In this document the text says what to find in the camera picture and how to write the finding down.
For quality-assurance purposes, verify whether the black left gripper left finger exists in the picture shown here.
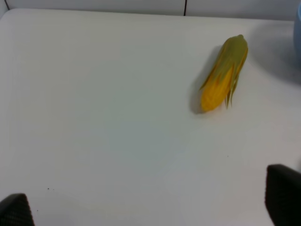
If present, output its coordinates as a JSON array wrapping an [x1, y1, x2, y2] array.
[[0, 193, 35, 226]]

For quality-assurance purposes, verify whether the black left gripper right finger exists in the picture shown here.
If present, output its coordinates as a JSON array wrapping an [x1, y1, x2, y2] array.
[[265, 164, 301, 226]]

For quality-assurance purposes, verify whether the light blue bowl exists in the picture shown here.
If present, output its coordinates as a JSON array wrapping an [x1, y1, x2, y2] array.
[[293, 3, 301, 55]]

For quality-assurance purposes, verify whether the yellow corn cob with husk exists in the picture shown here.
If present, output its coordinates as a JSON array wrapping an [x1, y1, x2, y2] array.
[[200, 34, 248, 112]]

